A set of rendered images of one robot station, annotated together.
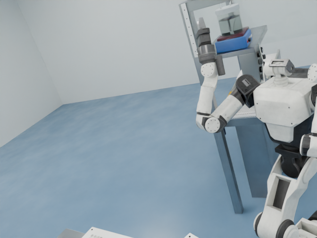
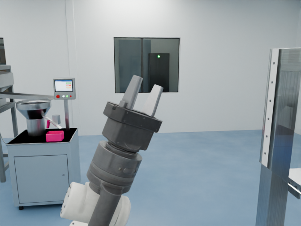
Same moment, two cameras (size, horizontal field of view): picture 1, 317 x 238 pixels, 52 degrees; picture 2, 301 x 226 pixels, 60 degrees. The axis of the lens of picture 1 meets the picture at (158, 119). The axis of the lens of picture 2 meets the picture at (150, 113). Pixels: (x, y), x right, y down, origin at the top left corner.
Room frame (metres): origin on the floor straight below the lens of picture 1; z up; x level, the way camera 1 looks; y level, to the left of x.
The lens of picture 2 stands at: (1.34, -0.74, 1.63)
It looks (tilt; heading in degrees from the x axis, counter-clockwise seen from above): 12 degrees down; 53
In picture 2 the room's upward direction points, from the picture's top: straight up
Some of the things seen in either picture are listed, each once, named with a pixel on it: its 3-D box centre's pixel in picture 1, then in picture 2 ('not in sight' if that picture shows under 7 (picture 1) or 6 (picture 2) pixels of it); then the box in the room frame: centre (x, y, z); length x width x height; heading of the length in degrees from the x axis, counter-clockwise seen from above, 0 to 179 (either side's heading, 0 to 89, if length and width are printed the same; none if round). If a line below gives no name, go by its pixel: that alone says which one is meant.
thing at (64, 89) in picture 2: not in sight; (65, 105); (2.35, 2.22, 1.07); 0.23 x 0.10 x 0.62; 149
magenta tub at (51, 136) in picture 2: not in sight; (55, 136); (2.13, 1.96, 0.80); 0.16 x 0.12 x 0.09; 149
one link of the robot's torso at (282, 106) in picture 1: (293, 106); not in sight; (1.38, -0.63, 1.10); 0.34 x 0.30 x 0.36; 30
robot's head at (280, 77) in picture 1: (278, 70); not in sight; (1.35, -0.57, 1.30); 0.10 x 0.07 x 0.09; 30
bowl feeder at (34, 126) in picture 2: not in sight; (41, 118); (2.09, 2.28, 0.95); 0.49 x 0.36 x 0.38; 149
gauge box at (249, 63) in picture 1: (252, 63); not in sight; (2.05, -0.71, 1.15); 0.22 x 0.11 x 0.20; 149
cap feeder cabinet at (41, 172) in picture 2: not in sight; (48, 167); (2.10, 2.21, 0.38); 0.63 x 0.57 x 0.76; 149
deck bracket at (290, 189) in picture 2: not in sight; (293, 187); (2.08, -0.44, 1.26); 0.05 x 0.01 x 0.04; 59
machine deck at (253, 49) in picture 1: (234, 43); not in sight; (2.30, -0.69, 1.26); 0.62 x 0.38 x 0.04; 149
